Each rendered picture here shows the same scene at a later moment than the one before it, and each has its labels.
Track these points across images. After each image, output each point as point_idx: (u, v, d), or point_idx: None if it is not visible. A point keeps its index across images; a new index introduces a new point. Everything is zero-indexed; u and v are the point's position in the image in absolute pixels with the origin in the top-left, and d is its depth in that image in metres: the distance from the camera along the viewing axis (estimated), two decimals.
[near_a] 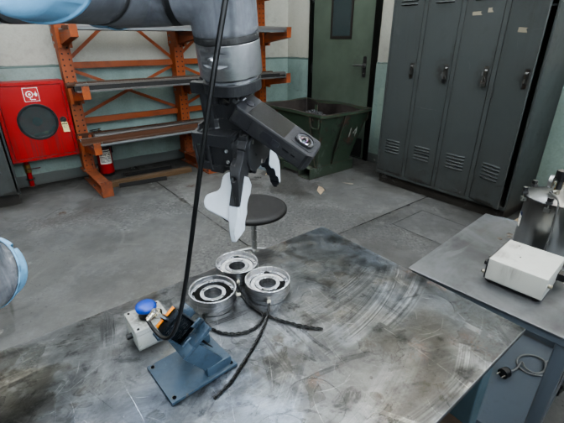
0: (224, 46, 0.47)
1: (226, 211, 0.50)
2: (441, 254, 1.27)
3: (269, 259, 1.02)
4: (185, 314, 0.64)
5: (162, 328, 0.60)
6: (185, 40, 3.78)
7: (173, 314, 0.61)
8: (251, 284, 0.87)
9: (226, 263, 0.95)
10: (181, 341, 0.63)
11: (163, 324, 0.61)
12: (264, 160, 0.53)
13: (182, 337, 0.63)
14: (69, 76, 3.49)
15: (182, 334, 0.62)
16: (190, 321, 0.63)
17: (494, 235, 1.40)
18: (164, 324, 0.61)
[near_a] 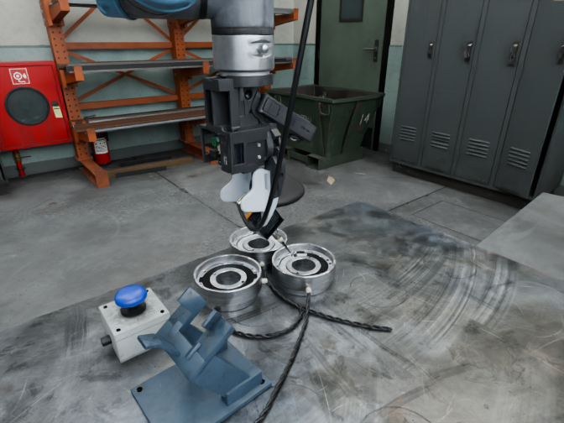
0: None
1: (263, 204, 0.53)
2: (504, 237, 1.03)
3: (300, 237, 0.77)
4: None
5: (252, 216, 0.55)
6: (186, 20, 3.53)
7: None
8: (281, 267, 0.62)
9: (243, 240, 0.70)
10: (268, 236, 0.58)
11: (252, 213, 0.56)
12: None
13: (269, 232, 0.58)
14: (60, 57, 3.24)
15: (269, 227, 0.57)
16: (278, 215, 0.58)
17: (562, 215, 1.15)
18: (253, 213, 0.56)
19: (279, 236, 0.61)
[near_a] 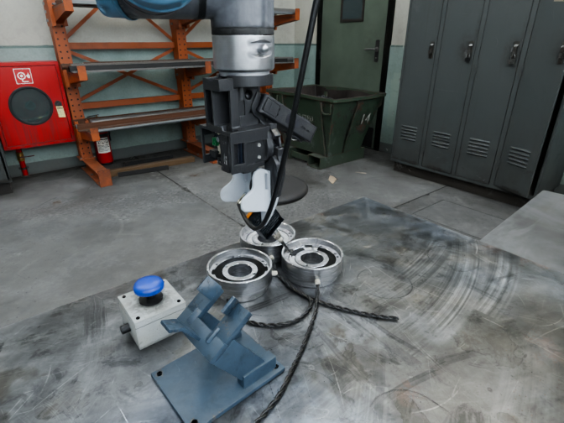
0: None
1: (263, 204, 0.53)
2: (505, 233, 1.05)
3: (306, 232, 0.79)
4: None
5: (252, 216, 0.55)
6: (189, 20, 3.55)
7: None
8: (290, 260, 0.64)
9: (253, 235, 0.73)
10: (268, 236, 0.58)
11: (252, 213, 0.56)
12: None
13: (269, 232, 0.58)
14: (64, 57, 3.27)
15: (269, 227, 0.57)
16: (278, 215, 0.58)
17: (562, 212, 1.18)
18: (253, 213, 0.56)
19: (279, 236, 0.61)
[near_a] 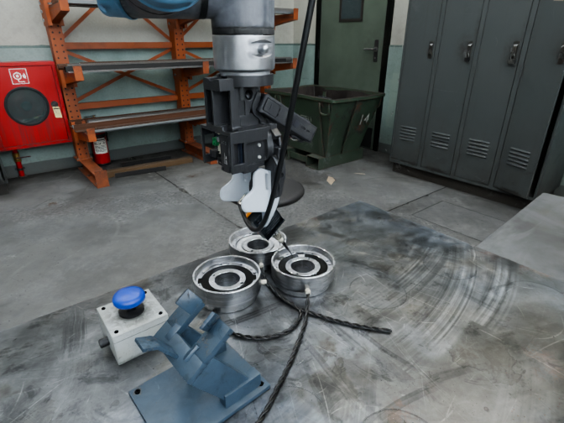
0: None
1: (263, 205, 0.53)
2: (504, 237, 1.02)
3: (299, 238, 0.77)
4: None
5: (253, 217, 0.55)
6: (186, 20, 3.53)
7: None
8: None
9: (242, 241, 0.70)
10: (269, 236, 0.58)
11: (253, 213, 0.56)
12: None
13: (270, 232, 0.58)
14: (60, 57, 3.24)
15: (270, 227, 0.57)
16: (279, 215, 0.58)
17: (562, 216, 1.15)
18: (254, 213, 0.55)
19: (279, 236, 0.60)
